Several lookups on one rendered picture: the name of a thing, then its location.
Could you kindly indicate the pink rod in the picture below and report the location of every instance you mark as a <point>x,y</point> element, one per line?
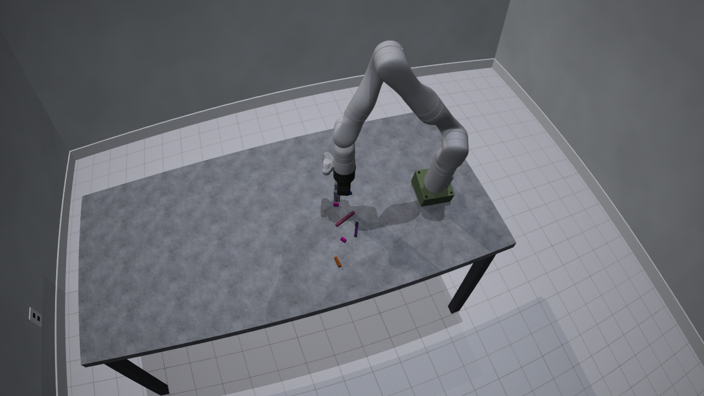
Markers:
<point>345,218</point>

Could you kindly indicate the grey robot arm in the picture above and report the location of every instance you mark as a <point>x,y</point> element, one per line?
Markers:
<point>389,64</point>

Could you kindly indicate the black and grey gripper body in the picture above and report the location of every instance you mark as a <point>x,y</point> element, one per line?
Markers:
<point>343,174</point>

